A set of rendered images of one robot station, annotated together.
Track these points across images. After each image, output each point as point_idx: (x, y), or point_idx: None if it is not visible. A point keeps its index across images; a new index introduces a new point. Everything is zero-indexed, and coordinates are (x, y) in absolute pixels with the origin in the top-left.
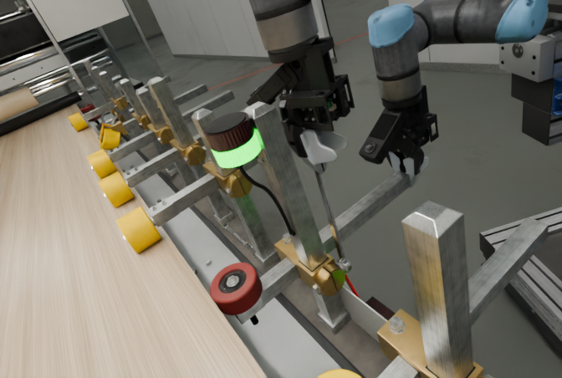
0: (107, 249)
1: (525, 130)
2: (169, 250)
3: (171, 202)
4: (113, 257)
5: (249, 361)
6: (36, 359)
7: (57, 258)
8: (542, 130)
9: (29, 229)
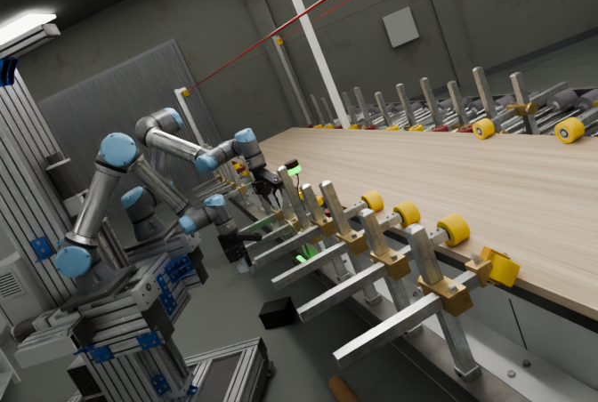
0: None
1: (166, 338)
2: None
3: (351, 205)
4: (395, 204)
5: None
6: (408, 181)
7: (438, 196)
8: (169, 325)
9: (500, 198)
